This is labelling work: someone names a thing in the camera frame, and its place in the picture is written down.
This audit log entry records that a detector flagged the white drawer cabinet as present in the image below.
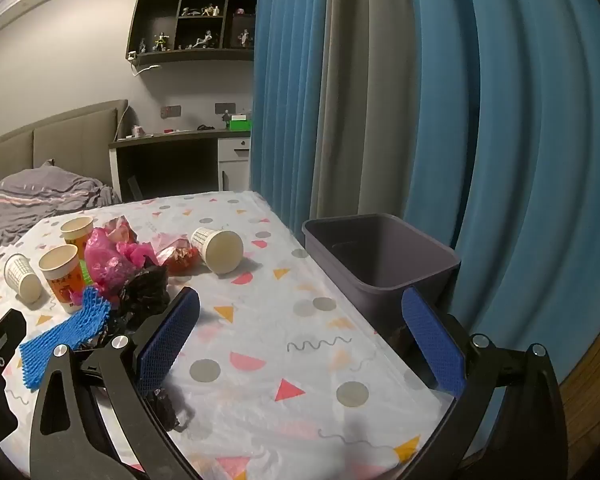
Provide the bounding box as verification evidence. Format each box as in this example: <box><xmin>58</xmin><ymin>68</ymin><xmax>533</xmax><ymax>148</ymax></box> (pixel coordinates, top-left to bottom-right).
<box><xmin>217</xmin><ymin>137</ymin><xmax>253</xmax><ymax>193</ymax></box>

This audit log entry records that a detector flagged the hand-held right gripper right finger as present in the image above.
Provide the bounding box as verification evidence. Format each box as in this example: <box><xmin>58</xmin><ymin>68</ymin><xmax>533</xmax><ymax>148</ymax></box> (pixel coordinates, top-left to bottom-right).
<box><xmin>401</xmin><ymin>287</ymin><xmax>568</xmax><ymax>480</ymax></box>

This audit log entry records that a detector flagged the yellow paper cup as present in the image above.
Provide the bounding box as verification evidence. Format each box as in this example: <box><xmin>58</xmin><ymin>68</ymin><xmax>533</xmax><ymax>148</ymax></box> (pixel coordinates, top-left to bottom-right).
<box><xmin>60</xmin><ymin>216</ymin><xmax>96</xmax><ymax>261</ymax></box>

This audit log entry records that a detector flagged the grey striped duvet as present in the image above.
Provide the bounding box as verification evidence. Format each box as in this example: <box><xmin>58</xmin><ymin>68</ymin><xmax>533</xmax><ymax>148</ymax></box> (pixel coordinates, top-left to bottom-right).
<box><xmin>0</xmin><ymin>160</ymin><xmax>123</xmax><ymax>256</ymax></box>

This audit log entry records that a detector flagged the red snack wrapper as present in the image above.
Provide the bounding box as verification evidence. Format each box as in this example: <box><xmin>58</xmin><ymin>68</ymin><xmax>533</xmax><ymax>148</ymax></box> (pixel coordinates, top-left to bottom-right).
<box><xmin>155</xmin><ymin>234</ymin><xmax>201</xmax><ymax>276</ymax></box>

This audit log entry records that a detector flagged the small white grid paper cup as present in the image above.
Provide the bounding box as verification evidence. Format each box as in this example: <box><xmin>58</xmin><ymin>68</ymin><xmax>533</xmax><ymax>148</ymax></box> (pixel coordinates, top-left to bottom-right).
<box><xmin>4</xmin><ymin>253</ymin><xmax>43</xmax><ymax>304</ymax></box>

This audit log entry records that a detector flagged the blue foam net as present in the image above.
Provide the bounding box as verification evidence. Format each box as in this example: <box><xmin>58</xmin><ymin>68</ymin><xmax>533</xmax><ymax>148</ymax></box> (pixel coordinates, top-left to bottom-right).
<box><xmin>19</xmin><ymin>286</ymin><xmax>112</xmax><ymax>389</ymax></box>

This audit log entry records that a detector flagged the group of small figurines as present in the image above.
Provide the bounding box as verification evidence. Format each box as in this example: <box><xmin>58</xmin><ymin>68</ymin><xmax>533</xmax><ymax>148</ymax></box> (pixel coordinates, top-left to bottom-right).
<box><xmin>137</xmin><ymin>4</ymin><xmax>256</xmax><ymax>53</ymax></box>

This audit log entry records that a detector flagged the white cable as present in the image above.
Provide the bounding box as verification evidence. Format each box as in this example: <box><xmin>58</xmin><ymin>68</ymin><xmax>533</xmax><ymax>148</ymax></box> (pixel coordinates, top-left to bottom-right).
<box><xmin>129</xmin><ymin>52</ymin><xmax>161</xmax><ymax>76</ymax></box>

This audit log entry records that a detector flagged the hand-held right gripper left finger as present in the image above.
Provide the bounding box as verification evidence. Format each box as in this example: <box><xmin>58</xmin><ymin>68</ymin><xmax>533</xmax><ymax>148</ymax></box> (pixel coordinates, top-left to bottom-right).
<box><xmin>30</xmin><ymin>287</ymin><xmax>201</xmax><ymax>480</ymax></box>

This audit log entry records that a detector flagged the grey padded headboard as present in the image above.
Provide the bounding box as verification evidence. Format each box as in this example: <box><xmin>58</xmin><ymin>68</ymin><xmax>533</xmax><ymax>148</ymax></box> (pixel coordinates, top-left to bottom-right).
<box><xmin>0</xmin><ymin>99</ymin><xmax>130</xmax><ymax>201</ymax></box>

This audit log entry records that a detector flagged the dark desk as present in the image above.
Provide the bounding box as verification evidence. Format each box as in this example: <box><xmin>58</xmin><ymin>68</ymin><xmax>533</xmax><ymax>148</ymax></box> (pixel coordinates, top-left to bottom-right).
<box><xmin>108</xmin><ymin>127</ymin><xmax>253</xmax><ymax>203</ymax></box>

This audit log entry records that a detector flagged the orange label paper cup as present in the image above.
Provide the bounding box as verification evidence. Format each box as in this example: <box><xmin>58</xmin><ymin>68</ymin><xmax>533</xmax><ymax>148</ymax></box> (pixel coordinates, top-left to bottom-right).
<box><xmin>38</xmin><ymin>245</ymin><xmax>84</xmax><ymax>315</ymax></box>

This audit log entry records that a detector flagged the grey curtain panel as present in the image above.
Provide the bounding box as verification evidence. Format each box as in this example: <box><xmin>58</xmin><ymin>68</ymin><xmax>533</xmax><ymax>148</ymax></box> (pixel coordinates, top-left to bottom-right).
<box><xmin>310</xmin><ymin>0</ymin><xmax>431</xmax><ymax>221</ymax></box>

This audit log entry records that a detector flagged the large white paper cup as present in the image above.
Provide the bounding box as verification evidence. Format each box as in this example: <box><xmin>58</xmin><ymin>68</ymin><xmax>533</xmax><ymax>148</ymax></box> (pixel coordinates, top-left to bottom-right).
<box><xmin>190</xmin><ymin>226</ymin><xmax>244</xmax><ymax>275</ymax></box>

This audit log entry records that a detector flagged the blue curtain panel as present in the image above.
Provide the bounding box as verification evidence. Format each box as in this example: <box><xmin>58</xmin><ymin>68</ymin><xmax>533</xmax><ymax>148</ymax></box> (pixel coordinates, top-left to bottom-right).
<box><xmin>250</xmin><ymin>0</ymin><xmax>331</xmax><ymax>241</ymax></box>
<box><xmin>405</xmin><ymin>0</ymin><xmax>600</xmax><ymax>461</ymax></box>

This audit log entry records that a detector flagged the dark wall shelf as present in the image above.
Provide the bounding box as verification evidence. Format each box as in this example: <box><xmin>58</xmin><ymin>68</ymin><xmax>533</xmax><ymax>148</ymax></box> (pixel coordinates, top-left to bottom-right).
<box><xmin>126</xmin><ymin>0</ymin><xmax>258</xmax><ymax>64</ymax></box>

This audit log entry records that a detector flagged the pink plastic bag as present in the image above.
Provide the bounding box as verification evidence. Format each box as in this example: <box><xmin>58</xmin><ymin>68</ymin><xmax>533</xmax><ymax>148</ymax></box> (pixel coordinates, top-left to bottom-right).
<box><xmin>83</xmin><ymin>216</ymin><xmax>156</xmax><ymax>296</ymax></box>

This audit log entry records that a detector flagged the black plastic bag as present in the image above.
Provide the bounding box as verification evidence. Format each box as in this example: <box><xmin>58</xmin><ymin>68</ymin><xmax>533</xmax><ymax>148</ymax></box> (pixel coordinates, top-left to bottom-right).
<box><xmin>87</xmin><ymin>265</ymin><xmax>191</xmax><ymax>433</ymax></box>

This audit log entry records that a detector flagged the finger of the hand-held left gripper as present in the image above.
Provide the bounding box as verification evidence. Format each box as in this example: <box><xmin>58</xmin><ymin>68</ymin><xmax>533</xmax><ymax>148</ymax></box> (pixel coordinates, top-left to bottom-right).
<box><xmin>0</xmin><ymin>308</ymin><xmax>27</xmax><ymax>377</ymax></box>

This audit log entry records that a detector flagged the grey plastic bin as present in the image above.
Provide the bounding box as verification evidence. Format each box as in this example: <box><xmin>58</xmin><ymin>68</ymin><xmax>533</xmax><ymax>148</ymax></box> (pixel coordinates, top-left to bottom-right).
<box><xmin>301</xmin><ymin>213</ymin><xmax>462</xmax><ymax>361</ymax></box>

